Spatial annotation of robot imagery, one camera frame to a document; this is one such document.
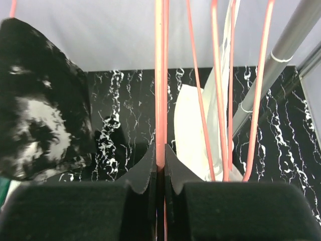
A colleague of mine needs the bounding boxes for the black white patterned trousers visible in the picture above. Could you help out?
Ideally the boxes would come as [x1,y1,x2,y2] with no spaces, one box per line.
[1,18,96,181]

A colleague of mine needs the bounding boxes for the green tie-dye trousers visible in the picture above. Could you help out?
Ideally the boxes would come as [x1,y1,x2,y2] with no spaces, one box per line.
[0,177,11,208]

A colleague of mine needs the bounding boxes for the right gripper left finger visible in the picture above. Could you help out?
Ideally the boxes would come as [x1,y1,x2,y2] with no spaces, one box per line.
[1,146,156,240]

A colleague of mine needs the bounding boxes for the white and grey clothes rack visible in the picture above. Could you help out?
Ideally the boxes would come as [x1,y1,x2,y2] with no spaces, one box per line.
[233,1,320,136]

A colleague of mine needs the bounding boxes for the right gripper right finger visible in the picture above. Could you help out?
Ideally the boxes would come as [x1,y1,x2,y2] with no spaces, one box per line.
[165,146,320,240]

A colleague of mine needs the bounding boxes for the pink wire hanger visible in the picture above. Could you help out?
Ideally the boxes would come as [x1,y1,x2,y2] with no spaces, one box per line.
[154,1,169,240]
[176,1,240,182]
[10,0,17,18]
[228,1,275,182]

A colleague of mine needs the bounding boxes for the aluminium frame post right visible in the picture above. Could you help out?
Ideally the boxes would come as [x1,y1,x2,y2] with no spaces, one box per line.
[295,45,321,121]

